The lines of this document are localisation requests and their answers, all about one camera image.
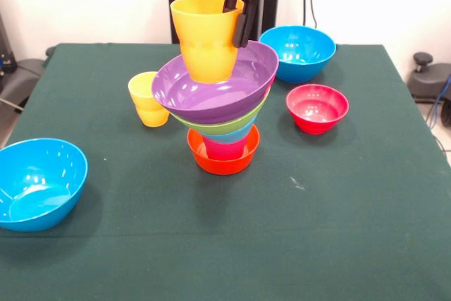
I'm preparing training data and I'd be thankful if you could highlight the grey stand base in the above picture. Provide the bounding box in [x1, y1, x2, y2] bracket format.
[0, 58, 45, 111]

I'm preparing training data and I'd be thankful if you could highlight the small blue bowl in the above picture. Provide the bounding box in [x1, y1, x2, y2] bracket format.
[200, 123, 259, 145]

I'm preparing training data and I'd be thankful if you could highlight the dark green tablecloth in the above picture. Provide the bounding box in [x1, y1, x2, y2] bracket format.
[0, 42, 451, 301]

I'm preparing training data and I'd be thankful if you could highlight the large purple bowl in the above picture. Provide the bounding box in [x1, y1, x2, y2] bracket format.
[151, 40, 280, 125]

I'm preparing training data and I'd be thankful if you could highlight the crimson cup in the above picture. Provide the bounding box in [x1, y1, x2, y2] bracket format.
[202, 135, 249, 161]

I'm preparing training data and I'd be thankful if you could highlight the yellow cup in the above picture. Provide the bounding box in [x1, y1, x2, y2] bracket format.
[128, 71, 171, 128]

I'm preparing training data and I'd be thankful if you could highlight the orange cup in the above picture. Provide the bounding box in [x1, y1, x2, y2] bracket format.
[170, 0, 245, 85]

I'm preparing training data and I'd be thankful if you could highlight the large green bowl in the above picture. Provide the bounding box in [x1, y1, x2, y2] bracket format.
[168, 85, 273, 136]

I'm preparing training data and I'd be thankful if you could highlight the black equipment box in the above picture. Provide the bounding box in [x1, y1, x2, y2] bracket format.
[0, 11, 18, 85]

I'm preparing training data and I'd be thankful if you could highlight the blue cable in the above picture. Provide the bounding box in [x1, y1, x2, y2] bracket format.
[426, 75, 451, 129]

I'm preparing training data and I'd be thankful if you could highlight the black stand base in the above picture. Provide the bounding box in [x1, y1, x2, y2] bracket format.
[407, 51, 451, 104]

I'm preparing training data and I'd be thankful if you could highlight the crimson small bowl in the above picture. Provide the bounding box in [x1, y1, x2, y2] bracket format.
[285, 83, 350, 135]

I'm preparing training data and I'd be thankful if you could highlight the orange bowl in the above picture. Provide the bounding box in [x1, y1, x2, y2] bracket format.
[186, 123, 261, 176]

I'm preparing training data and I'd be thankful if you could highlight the large blue bowl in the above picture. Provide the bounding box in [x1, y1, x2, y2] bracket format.
[259, 25, 337, 85]
[0, 137, 89, 233]

